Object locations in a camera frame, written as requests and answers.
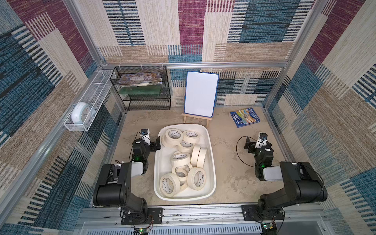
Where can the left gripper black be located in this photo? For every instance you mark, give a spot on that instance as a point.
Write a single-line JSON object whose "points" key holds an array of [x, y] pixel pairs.
{"points": [[154, 143]]}

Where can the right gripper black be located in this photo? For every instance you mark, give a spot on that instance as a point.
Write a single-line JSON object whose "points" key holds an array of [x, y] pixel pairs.
{"points": [[250, 145]]}

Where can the masking tape roll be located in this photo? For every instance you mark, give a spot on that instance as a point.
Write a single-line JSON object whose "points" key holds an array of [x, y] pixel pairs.
{"points": [[191, 137], [172, 138], [185, 147]]}

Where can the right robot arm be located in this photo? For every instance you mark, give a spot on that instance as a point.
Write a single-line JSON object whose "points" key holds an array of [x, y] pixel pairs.
{"points": [[302, 184]]}

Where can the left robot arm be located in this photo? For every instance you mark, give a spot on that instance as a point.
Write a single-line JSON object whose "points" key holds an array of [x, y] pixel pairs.
{"points": [[113, 188]]}

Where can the white plastic storage box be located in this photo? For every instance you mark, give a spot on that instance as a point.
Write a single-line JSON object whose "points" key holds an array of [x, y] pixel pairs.
{"points": [[163, 166]]}

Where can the flat tape roll centre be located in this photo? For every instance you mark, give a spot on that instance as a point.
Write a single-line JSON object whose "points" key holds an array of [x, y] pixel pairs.
{"points": [[180, 159]]}

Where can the tape roll front left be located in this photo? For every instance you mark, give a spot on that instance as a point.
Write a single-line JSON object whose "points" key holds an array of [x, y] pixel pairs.
{"points": [[169, 185]]}

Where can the tape roll lower centre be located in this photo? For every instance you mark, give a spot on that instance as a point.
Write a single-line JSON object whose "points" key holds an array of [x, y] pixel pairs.
{"points": [[182, 172]]}

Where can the upright tape roll left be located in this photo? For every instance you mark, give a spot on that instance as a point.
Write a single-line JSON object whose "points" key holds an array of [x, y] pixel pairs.
{"points": [[194, 155]]}

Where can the upright tape roll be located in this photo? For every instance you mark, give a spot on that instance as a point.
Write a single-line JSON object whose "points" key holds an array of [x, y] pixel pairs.
{"points": [[194, 155], [201, 158]]}

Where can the upright tape roll right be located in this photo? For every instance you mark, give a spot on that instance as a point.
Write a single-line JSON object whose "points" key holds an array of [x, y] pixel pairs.
{"points": [[201, 158]]}

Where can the tape roll front right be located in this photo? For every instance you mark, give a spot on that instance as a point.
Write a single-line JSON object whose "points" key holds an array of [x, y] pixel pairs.
{"points": [[196, 178]]}

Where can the blue storey book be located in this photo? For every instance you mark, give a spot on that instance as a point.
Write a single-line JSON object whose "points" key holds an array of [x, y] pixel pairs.
{"points": [[244, 117]]}

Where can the green book on shelf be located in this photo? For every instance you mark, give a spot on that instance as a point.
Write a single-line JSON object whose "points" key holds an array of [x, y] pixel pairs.
{"points": [[141, 90]]}

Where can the small wooden easel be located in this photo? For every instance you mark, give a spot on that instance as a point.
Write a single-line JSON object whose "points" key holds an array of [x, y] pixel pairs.
{"points": [[207, 119]]}

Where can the white round alarm clock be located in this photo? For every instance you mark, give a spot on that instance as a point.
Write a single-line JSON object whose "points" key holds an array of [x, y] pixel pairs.
{"points": [[82, 112]]}

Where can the colourful book on shelf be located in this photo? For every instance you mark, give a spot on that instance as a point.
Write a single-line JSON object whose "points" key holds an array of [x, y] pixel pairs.
{"points": [[140, 79]]}

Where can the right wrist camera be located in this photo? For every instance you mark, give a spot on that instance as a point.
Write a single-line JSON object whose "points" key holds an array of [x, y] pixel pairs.
{"points": [[262, 140]]}

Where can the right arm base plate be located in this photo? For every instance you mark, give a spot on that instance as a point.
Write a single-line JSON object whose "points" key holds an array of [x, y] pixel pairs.
{"points": [[251, 212]]}

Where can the black wire mesh shelf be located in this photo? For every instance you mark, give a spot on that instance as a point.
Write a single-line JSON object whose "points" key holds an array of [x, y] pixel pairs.
{"points": [[162, 101]]}

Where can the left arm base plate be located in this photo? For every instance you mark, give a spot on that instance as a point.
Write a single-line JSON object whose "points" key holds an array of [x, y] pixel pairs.
{"points": [[152, 216]]}

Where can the white wire wall basket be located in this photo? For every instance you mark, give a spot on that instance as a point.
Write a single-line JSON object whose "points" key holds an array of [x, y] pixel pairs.
{"points": [[94, 95]]}

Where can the white board blue frame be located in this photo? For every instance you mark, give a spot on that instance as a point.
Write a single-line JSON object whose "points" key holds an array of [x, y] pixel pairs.
{"points": [[201, 88]]}

